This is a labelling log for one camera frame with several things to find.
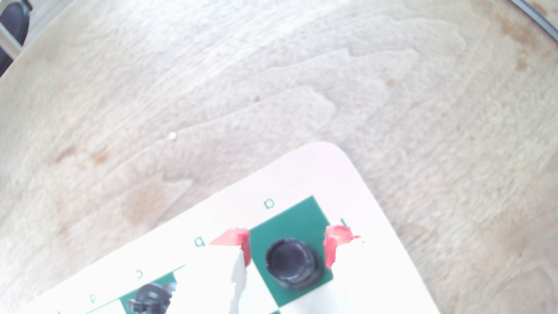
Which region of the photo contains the grey cable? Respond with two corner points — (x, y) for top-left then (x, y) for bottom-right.
(508, 0), (558, 42)

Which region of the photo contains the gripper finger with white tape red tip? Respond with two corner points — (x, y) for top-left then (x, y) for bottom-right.
(323, 225), (437, 314)
(168, 227), (253, 314)

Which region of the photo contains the black chess rook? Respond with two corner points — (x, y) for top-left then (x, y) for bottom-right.
(265, 238), (325, 292)

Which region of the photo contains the black chair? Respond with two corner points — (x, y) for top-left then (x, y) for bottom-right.
(0, 0), (33, 77)

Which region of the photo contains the black chess knight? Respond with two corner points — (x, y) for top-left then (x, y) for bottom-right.
(127, 281), (177, 314)

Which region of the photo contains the green white chess mat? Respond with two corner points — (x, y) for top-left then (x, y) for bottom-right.
(13, 142), (441, 314)

